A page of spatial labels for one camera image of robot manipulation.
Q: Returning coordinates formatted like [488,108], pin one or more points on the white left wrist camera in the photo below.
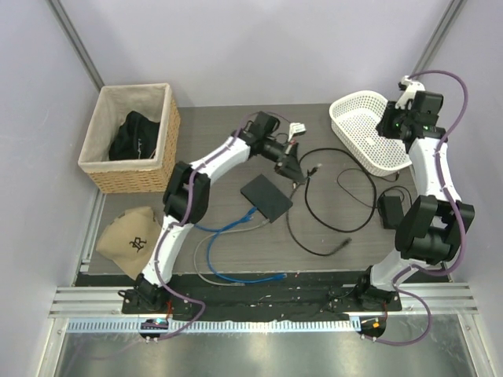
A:
[296,130]

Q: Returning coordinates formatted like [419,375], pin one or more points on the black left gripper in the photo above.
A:
[288,166]

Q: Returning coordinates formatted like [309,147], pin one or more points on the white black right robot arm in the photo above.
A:
[434,228]

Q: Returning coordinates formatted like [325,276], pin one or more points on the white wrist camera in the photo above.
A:
[409,88]
[296,130]

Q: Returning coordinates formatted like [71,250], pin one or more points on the white slotted cable duct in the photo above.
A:
[157,326]

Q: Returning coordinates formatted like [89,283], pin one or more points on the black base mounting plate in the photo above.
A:
[275,301]

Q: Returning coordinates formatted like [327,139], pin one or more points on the black cloth in basket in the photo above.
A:
[135,139]

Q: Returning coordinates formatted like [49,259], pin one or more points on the wicker basket with liner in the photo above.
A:
[154,101]

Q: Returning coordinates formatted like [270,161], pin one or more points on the black power adapter brick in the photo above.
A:
[390,211]

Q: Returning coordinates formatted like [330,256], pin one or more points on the aluminium rail frame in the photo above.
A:
[434,298]

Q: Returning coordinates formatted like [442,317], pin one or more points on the white perforated plastic basket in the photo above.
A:
[354,119]

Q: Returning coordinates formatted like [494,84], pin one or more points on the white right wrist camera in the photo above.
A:
[409,88]

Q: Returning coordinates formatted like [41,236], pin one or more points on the dark grey network switch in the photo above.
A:
[266,197]

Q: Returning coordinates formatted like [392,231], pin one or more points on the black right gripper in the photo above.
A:
[385,126]

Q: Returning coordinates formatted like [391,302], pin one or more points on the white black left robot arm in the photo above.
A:
[186,197]

